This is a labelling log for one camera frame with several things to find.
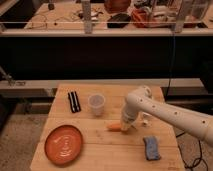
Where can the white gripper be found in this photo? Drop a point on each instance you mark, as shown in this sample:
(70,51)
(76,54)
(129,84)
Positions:
(128,116)

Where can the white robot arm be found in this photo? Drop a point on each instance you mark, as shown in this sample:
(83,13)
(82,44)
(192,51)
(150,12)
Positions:
(196,124)

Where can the clear plastic cup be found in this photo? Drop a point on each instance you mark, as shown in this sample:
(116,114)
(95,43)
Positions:
(96,104)

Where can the blue sponge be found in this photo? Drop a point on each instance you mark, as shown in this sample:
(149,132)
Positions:
(151,148)

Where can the black rectangular bar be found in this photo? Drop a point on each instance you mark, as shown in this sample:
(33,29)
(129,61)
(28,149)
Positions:
(74,102)

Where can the orange plate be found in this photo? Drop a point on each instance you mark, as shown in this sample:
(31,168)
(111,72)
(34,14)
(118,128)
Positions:
(63,145)

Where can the black bowl on shelf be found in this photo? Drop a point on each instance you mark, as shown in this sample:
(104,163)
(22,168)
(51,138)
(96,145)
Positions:
(119,20)

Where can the red object on shelf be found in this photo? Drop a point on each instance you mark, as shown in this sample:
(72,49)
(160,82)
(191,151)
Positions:
(139,18)

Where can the metal clamp bracket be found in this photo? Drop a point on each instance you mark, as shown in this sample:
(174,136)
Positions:
(10,80)

